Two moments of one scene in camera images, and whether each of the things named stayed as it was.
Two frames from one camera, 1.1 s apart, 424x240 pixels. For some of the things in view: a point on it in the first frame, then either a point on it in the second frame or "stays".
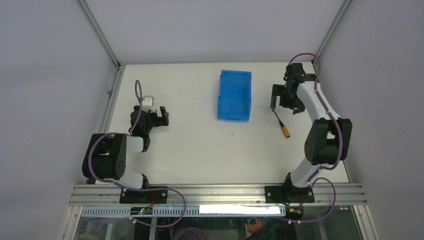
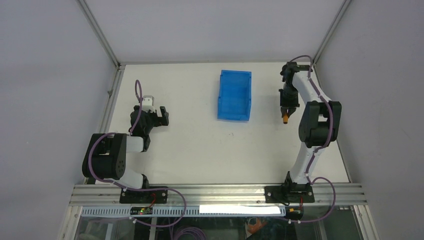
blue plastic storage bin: (234, 98) stays
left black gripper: (162, 120) stays
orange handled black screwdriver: (284, 128) -> (285, 118)
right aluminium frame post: (331, 32) stays
